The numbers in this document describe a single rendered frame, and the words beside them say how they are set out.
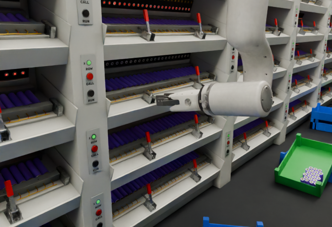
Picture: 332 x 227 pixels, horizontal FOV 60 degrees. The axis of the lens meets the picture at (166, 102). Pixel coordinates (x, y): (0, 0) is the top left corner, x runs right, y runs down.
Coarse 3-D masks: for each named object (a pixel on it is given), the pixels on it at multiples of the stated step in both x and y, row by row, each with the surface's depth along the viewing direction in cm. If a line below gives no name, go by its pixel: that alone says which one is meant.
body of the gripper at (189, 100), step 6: (192, 90) 79; (198, 90) 77; (168, 96) 79; (174, 96) 77; (180, 96) 76; (186, 96) 75; (192, 96) 74; (198, 96) 74; (180, 102) 76; (186, 102) 76; (192, 102) 74; (198, 102) 74; (174, 108) 78; (180, 108) 77; (186, 108) 75; (192, 108) 74; (198, 108) 74
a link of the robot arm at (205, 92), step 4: (208, 84) 73; (212, 84) 73; (204, 88) 73; (208, 88) 72; (204, 92) 72; (208, 92) 71; (204, 96) 72; (204, 100) 73; (204, 104) 72; (208, 104) 71; (204, 108) 73; (208, 108) 72; (208, 112) 73
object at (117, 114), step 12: (180, 60) 122; (108, 72) 96; (216, 72) 122; (180, 84) 110; (204, 84) 116; (132, 96) 92; (108, 108) 77; (120, 108) 84; (132, 108) 86; (144, 108) 88; (156, 108) 93; (168, 108) 98; (108, 120) 79; (120, 120) 83; (132, 120) 87
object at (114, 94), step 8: (168, 80) 104; (176, 80) 107; (184, 80) 111; (128, 88) 91; (136, 88) 92; (144, 88) 95; (152, 88) 98; (160, 88) 101; (168, 88) 102; (112, 96) 85; (120, 96) 88; (136, 96) 91
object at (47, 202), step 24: (0, 168) 74; (24, 168) 76; (48, 168) 81; (72, 168) 76; (0, 192) 67; (24, 192) 71; (48, 192) 74; (72, 192) 76; (0, 216) 65; (24, 216) 67; (48, 216) 71
